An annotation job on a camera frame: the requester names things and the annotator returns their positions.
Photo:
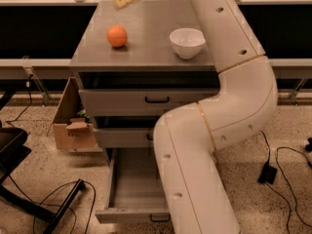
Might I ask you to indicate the orange fruit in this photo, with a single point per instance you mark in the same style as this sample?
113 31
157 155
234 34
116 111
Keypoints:
117 36

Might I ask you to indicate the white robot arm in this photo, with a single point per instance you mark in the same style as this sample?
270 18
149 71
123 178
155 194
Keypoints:
185 139

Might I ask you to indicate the grey drawer cabinet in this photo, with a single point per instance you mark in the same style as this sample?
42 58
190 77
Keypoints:
147 61

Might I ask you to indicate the top grey drawer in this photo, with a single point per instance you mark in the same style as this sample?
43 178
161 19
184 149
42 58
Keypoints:
139 102

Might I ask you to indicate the middle grey drawer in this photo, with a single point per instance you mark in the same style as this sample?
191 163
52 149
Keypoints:
124 131

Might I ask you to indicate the bottom grey open drawer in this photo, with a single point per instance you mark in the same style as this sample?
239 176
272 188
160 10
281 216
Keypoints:
135 191

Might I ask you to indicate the white ceramic bowl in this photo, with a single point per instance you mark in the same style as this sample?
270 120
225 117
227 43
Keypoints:
187 42

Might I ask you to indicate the brown cardboard box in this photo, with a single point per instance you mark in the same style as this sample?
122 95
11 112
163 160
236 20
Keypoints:
71 131

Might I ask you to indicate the black chair base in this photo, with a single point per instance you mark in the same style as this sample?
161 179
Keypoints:
45 176

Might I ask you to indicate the black power adapter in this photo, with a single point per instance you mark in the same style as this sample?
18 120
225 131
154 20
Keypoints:
268 174

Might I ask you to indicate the grey window rail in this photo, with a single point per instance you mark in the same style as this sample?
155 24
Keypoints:
13 69

